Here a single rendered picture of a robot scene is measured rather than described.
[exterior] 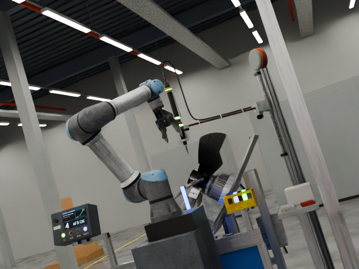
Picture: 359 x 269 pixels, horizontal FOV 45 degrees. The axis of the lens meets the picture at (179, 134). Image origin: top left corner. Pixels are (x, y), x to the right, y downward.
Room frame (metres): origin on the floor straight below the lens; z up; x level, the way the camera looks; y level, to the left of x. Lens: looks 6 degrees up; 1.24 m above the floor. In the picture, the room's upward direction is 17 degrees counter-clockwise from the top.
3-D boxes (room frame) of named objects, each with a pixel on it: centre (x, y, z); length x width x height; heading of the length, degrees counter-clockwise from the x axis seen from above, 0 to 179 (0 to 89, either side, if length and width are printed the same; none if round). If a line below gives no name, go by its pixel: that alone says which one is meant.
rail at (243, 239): (2.45, 0.17, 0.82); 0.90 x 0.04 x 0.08; 75
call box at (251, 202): (2.35, -0.21, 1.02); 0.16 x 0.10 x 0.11; 75
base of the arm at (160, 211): (2.03, 0.17, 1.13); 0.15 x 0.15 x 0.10
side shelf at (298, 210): (2.74, -0.58, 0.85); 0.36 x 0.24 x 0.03; 165
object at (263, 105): (2.99, -0.61, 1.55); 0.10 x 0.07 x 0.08; 110
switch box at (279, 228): (2.90, -0.40, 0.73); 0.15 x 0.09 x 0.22; 75
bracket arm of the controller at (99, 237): (2.58, 0.69, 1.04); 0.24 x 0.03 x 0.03; 75
